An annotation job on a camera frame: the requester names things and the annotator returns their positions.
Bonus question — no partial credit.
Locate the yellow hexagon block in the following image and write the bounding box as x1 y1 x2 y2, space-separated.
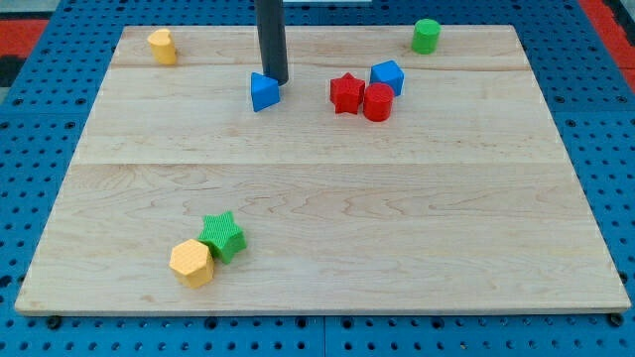
169 239 214 289

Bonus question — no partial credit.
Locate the yellow heart block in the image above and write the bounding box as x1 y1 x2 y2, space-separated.
147 28 177 65

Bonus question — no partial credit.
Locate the blue cube block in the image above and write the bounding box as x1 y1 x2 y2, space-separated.
370 59 405 96

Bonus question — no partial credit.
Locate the green star block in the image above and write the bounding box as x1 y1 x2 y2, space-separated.
197 211 247 265

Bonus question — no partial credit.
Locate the green cylinder block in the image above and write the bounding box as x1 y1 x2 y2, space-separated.
411 19 442 55

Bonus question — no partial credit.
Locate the light wooden board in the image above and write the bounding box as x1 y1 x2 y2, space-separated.
15 25 631 316

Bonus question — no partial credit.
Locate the blue triangle block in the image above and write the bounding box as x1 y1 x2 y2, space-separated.
250 72 280 112

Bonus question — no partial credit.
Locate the red cylinder block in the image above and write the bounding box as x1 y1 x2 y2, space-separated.
363 82 395 122

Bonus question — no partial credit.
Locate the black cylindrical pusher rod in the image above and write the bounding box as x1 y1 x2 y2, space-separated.
254 0 289 85

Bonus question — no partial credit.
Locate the red star block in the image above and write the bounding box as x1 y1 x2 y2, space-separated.
329 72 365 114

